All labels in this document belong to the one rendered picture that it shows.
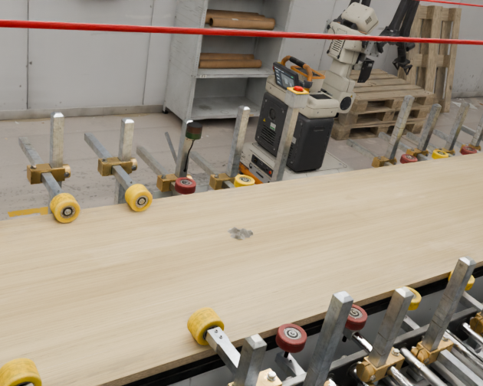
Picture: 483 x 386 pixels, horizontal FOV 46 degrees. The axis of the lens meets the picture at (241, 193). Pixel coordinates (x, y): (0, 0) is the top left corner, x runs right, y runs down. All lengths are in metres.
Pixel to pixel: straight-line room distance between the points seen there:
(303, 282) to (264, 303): 0.18
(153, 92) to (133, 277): 3.68
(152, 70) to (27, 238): 3.50
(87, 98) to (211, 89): 1.21
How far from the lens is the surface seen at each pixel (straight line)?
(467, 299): 2.08
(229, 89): 5.58
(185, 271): 1.69
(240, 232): 1.90
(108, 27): 0.67
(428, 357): 1.80
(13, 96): 4.80
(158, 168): 2.33
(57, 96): 4.89
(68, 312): 1.52
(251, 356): 1.20
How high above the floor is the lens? 1.91
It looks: 28 degrees down
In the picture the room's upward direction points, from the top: 12 degrees clockwise
